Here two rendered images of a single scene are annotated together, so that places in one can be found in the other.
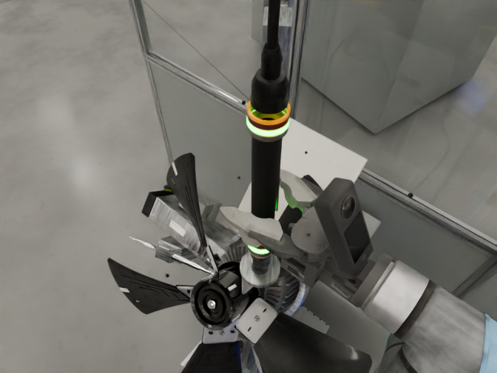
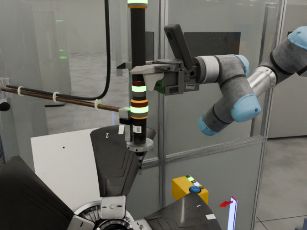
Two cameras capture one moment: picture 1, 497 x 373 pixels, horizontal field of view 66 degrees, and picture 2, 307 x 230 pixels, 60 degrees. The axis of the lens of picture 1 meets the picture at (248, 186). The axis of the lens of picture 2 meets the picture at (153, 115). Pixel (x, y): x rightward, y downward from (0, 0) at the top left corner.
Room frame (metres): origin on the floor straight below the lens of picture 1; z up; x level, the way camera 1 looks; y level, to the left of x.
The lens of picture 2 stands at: (-0.01, 0.55, 1.75)
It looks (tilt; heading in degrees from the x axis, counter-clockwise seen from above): 18 degrees down; 295
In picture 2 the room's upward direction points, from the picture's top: straight up
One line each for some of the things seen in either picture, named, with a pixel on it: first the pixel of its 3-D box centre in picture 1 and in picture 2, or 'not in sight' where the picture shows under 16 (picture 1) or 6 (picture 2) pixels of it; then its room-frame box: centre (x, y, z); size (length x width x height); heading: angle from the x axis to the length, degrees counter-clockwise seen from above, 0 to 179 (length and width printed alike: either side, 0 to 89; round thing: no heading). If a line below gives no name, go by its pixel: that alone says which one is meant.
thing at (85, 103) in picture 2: not in sight; (55, 98); (0.60, -0.05, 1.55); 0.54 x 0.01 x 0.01; 175
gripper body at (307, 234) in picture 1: (332, 256); (177, 74); (0.22, -0.11, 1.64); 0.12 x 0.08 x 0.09; 50
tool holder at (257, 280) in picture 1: (260, 250); (136, 128); (0.30, -0.02, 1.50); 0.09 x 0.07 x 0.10; 175
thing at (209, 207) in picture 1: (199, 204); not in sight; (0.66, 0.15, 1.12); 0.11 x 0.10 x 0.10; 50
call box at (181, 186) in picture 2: not in sight; (188, 194); (0.29, -0.49, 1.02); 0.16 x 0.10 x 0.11; 140
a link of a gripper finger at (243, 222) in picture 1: (250, 232); (149, 78); (0.26, 0.00, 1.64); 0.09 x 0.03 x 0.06; 72
